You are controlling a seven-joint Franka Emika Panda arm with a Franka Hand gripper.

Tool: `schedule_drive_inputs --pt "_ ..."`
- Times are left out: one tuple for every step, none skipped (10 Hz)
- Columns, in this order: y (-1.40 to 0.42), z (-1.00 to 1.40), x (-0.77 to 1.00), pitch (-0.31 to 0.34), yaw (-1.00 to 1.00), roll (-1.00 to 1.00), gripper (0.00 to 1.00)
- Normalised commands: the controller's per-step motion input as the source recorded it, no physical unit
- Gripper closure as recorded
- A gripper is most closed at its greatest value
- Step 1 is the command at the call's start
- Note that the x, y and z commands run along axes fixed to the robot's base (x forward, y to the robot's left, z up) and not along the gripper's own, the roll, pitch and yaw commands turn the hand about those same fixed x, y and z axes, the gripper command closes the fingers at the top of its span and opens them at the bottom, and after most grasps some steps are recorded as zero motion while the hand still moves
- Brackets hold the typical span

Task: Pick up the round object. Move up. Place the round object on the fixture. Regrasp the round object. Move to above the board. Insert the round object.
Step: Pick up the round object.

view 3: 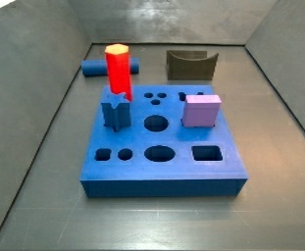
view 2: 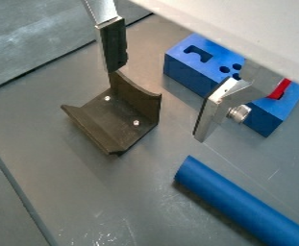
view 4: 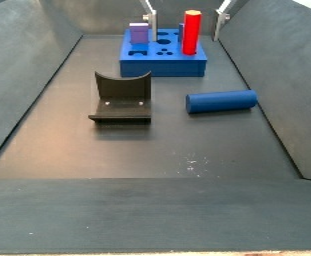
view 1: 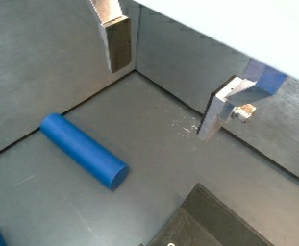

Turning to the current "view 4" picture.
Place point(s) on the black curved cradle stand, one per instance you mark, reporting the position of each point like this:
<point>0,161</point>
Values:
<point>124,99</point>

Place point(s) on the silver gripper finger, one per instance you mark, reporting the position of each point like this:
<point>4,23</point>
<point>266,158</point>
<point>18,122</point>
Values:
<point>149,17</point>
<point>221,17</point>

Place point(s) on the red hexagonal prism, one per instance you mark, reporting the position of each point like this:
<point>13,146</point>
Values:
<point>192,17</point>

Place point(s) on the blue foam shape-sorter board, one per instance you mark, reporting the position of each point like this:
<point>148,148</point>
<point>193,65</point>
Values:
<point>160,57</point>

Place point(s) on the blue round cylinder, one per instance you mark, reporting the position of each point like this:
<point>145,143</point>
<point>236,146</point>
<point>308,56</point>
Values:
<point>220,101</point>

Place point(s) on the purple rectangular block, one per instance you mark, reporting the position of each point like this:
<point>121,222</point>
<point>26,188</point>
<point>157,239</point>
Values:
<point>139,33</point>

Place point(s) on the blue star-shaped prism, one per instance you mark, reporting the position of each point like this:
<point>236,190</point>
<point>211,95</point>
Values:
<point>180,32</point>

